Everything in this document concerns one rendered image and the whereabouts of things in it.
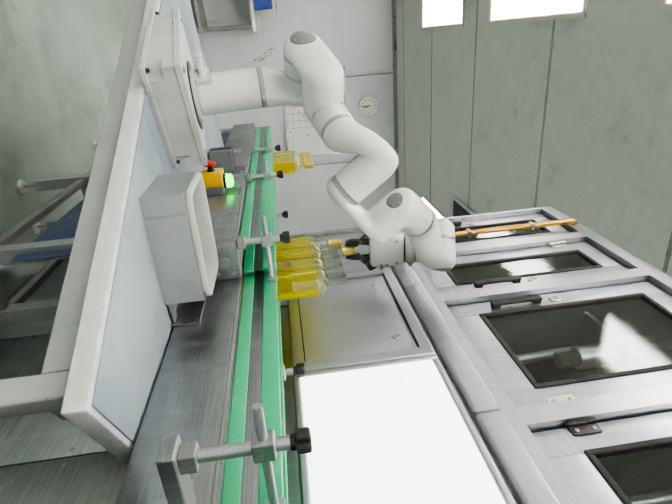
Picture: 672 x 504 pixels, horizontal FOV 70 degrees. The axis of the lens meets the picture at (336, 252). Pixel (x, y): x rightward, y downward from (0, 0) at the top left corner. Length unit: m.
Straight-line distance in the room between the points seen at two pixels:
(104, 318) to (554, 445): 0.83
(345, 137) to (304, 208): 6.40
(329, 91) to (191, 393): 0.67
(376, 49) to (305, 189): 2.20
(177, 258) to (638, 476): 0.92
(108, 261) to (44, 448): 0.54
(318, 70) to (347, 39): 6.03
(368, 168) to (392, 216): 0.12
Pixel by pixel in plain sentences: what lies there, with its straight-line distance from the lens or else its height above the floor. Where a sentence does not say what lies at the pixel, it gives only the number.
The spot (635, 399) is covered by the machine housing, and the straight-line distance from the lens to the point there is 1.21.
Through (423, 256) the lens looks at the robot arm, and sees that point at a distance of 1.24.
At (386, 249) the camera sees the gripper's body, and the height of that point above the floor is 1.28.
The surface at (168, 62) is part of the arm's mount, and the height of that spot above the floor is 0.81.
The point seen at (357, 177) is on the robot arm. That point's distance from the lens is 1.06.
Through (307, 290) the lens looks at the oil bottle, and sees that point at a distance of 1.23.
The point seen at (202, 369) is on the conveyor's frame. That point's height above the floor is 0.83.
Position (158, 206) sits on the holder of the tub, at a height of 0.78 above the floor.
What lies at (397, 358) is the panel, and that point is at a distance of 1.17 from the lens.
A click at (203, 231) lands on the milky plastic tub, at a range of 1.11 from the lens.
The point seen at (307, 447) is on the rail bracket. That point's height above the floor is 1.00.
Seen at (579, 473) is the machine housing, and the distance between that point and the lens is 1.04.
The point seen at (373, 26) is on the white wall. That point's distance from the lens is 7.18.
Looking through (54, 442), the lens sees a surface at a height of 0.48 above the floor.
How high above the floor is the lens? 1.01
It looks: 5 degrees up
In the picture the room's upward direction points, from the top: 83 degrees clockwise
